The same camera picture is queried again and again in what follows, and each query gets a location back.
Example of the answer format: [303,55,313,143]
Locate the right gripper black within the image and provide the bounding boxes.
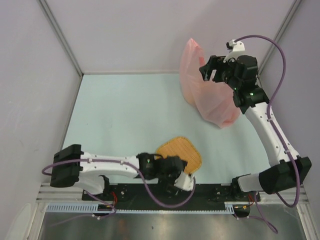
[198,54,241,90]

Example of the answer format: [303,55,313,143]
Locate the woven bamboo tray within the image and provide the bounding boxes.
[155,136,203,174]

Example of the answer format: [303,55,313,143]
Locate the pink plastic bag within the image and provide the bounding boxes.
[179,38,241,128]

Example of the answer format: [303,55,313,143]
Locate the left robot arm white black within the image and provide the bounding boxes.
[50,144,194,200]

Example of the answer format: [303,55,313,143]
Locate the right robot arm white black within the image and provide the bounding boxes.
[199,55,312,201]

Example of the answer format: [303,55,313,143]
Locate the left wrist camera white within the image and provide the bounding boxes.
[173,172,195,192]

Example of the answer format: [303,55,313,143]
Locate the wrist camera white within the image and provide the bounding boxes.
[173,172,195,192]
[223,39,246,63]

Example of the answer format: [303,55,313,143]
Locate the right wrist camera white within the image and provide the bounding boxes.
[223,39,246,63]

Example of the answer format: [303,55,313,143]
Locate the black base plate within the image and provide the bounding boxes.
[96,183,261,211]

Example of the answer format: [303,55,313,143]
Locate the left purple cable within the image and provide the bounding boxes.
[41,158,197,208]

